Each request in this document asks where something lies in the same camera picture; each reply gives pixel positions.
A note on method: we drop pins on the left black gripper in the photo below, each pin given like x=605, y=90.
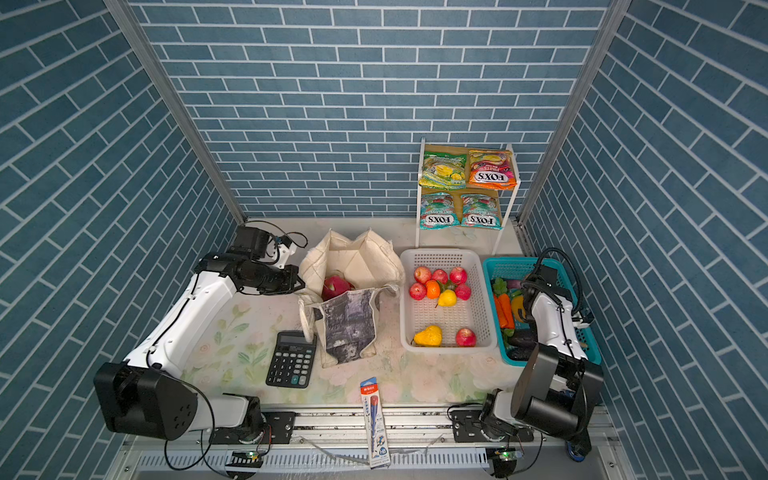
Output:
x=288, y=285

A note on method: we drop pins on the pink dragon fruit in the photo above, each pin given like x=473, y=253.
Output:
x=334, y=286

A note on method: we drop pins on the beige canvas tote bag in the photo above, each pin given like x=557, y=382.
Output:
x=347, y=326

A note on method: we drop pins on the orange Fox's candy bag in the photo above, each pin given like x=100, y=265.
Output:
x=491, y=170

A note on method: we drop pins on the green yellow candy bag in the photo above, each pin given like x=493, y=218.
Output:
x=443, y=171

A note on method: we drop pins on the purple eggplant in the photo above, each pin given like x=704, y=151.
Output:
x=522, y=339

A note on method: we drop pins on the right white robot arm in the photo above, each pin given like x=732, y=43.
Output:
x=559, y=387

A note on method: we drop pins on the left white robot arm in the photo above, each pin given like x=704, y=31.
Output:
x=145, y=394

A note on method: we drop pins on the green Fox's candy bag right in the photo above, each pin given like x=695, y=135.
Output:
x=480, y=211

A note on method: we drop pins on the green fox's candy bag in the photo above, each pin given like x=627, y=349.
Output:
x=480, y=211
x=437, y=211

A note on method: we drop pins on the green Fox's candy bag left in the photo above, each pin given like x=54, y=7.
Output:
x=437, y=211

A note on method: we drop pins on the teal plastic vegetable basket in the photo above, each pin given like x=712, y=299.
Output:
x=517, y=268

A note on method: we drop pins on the orange carrot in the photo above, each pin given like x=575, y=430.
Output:
x=506, y=317

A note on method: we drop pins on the white plastic fruit basket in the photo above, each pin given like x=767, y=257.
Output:
x=475, y=314

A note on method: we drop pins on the black desk calculator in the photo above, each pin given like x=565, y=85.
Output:
x=292, y=361

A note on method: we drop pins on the yellow lemon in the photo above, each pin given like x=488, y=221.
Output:
x=447, y=299

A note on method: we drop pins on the red apple centre low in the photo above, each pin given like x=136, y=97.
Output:
x=440, y=276

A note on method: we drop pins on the small orange tangerine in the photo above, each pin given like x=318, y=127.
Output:
x=433, y=289

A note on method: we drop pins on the yellow pear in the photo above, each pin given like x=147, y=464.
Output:
x=431, y=336

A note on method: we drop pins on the blue utility knife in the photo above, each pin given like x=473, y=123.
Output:
x=578, y=451

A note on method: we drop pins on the packaged pen blister pack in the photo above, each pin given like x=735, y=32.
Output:
x=379, y=452

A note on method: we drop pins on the white wire shelf rack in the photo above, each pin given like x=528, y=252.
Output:
x=506, y=198

